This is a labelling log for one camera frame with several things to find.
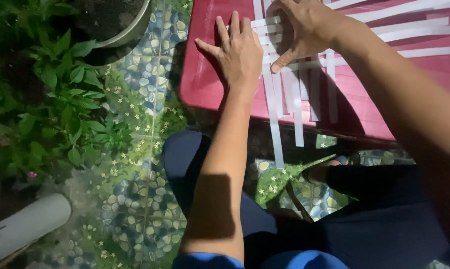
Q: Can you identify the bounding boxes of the person's left hand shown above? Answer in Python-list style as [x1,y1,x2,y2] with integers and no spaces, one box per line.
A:
[194,10,265,89]

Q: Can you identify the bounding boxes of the person's right hand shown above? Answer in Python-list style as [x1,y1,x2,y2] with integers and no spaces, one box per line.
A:
[268,0,345,74]

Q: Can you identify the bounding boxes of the woven white paper strips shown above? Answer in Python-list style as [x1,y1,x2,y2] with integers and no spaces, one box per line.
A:
[225,0,450,169]

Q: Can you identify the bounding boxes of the red plastic table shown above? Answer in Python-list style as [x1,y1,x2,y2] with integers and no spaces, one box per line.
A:
[178,0,450,142]

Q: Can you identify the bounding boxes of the grey plant pot with soil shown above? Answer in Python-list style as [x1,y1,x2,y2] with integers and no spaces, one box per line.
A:
[70,0,153,50]

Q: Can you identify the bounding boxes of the person's foot in sandal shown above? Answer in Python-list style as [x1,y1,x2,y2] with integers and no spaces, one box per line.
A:
[303,152,362,184]

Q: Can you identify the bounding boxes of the green leafy plant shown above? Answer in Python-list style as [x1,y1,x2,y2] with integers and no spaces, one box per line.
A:
[0,0,136,191]

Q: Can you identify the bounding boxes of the person's dark blue trousers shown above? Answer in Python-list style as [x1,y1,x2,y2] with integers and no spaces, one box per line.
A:
[162,129,450,269]

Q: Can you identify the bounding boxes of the person's blue shirt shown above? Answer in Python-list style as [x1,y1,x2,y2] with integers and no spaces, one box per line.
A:
[171,250,350,269]

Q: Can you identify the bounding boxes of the grey plastic pipe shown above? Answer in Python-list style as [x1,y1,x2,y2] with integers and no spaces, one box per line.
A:
[0,192,73,268]

